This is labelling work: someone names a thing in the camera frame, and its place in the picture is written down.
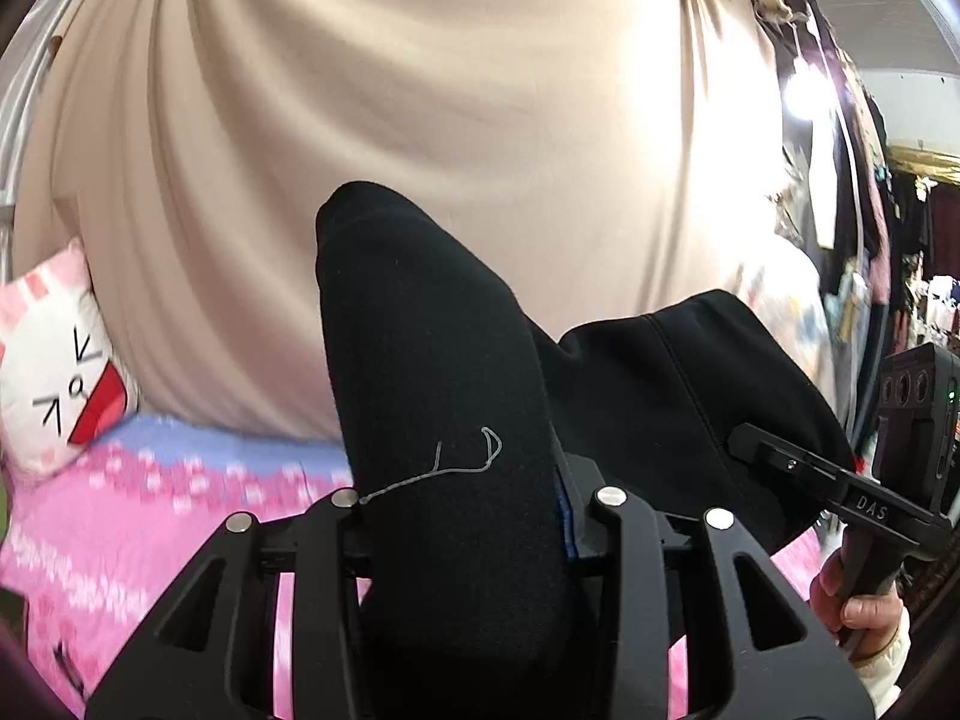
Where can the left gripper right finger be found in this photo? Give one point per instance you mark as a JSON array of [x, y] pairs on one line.
[[593, 507]]

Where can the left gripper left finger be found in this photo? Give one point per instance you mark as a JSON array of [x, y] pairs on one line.
[[322, 537]]

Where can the black pants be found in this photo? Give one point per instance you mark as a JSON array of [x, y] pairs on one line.
[[454, 407]]

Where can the person's right hand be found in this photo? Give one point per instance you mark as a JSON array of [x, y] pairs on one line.
[[875, 617]]

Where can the cream sleeve cuff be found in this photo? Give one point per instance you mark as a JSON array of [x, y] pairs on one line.
[[879, 673]]

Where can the pink floral bed sheet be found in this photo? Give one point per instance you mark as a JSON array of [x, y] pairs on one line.
[[92, 548]]

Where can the white cat face pillow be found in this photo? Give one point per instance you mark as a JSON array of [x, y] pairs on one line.
[[63, 383]]

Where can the beige curtain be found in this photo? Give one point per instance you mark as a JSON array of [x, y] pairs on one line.
[[604, 157]]

